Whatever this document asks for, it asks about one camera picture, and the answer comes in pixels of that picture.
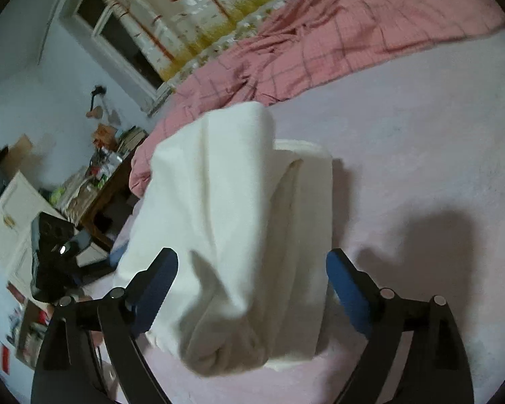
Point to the orange snack bag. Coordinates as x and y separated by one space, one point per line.
104 135

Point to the stack of papers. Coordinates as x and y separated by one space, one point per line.
75 195

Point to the white zip hoodie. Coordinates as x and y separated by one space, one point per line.
250 219

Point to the tree print curtain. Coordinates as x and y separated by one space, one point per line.
177 36

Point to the white framed window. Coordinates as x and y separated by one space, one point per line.
102 35

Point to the pink checked quilt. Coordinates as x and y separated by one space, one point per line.
308 43

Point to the white drawer cabinet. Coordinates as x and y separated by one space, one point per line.
20 203

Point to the cardboard box on cabinet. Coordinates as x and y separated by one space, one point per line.
17 154

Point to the pink bed sheet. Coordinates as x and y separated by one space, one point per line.
419 182

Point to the dark wooden desk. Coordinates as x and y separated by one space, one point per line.
111 201

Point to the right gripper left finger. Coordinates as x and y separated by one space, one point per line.
68 370

